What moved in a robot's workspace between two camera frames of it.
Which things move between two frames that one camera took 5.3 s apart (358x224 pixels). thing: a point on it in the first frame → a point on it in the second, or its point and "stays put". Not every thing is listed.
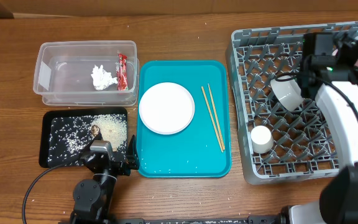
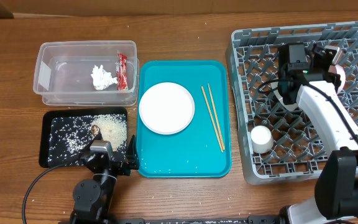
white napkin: (102, 79) stays put
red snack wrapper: (122, 76) stays put
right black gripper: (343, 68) → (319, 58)
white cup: (261, 139) stays put
